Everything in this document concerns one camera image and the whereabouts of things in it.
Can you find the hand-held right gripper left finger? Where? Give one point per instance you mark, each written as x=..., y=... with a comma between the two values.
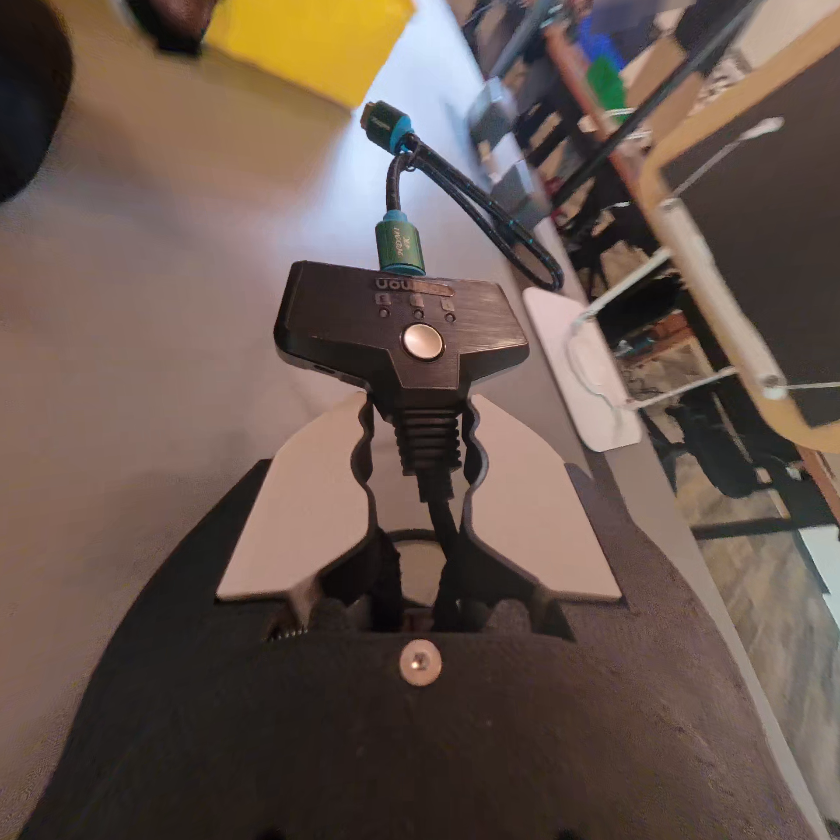
x=302, y=499

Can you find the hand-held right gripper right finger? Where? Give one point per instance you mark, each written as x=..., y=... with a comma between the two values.
x=538, y=505

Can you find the yellow plastic bin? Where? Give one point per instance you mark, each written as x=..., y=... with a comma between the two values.
x=315, y=46

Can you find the black hdmi switch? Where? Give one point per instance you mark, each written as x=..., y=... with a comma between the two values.
x=394, y=321

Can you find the black quilted pad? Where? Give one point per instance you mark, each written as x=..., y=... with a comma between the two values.
x=29, y=98

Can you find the grey box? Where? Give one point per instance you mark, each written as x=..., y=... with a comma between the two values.
x=492, y=115
x=522, y=193

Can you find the green plastic bin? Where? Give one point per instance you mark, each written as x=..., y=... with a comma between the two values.
x=604, y=82

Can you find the blue plastic bin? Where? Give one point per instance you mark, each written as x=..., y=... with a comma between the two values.
x=600, y=39

